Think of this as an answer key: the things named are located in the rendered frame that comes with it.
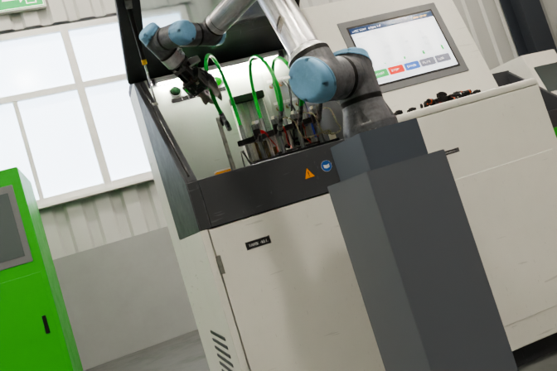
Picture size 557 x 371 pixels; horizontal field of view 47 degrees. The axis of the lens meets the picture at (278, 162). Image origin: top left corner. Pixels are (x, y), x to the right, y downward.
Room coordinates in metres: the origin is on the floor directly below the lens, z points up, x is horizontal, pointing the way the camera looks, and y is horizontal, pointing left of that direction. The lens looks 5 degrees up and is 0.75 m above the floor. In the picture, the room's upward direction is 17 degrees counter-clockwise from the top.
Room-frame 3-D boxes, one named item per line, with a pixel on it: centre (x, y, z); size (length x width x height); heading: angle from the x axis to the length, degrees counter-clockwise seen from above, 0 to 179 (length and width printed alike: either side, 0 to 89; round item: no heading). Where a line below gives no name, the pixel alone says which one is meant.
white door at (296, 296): (2.16, -0.03, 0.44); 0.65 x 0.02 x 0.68; 107
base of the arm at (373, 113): (1.75, -0.26, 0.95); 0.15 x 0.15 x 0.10
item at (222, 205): (2.18, -0.03, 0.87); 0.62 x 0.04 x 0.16; 107
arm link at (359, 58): (1.74, -0.26, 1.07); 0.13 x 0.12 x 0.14; 137
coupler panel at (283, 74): (2.73, -0.11, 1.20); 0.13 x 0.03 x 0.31; 107
